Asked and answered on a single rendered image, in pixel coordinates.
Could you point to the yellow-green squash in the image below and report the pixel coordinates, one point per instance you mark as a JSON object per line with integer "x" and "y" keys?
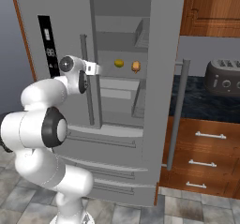
{"x": 118, "y": 63}

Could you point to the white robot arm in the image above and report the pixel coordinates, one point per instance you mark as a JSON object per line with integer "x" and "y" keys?
{"x": 37, "y": 121}

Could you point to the wooden drawer front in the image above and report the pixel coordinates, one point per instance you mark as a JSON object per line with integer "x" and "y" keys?
{"x": 200, "y": 126}
{"x": 218, "y": 187}
{"x": 225, "y": 168}

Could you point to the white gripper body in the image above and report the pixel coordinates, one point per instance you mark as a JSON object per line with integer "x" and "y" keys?
{"x": 98, "y": 69}

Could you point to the wooden fridge side panel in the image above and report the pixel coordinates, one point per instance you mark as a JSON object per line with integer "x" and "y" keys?
{"x": 23, "y": 31}

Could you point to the grey fridge door, black panel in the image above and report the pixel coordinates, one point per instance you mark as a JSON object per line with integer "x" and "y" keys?
{"x": 68, "y": 21}

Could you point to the grey fridge drawer front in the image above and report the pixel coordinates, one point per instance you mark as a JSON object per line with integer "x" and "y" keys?
{"x": 103, "y": 152}
{"x": 125, "y": 187}

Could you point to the brown chicken drumstick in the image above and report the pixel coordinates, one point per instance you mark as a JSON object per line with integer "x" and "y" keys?
{"x": 136, "y": 67}

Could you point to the grey fridge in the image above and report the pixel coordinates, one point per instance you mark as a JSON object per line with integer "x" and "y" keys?
{"x": 122, "y": 40}

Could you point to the dark grey toaster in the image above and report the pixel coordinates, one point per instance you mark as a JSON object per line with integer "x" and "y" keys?
{"x": 223, "y": 77}

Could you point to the wooden wall cupboard door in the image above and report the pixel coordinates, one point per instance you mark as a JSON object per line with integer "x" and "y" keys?
{"x": 212, "y": 9}

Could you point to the grey fridge door with bins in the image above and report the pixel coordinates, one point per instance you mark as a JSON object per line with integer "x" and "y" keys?
{"x": 162, "y": 62}

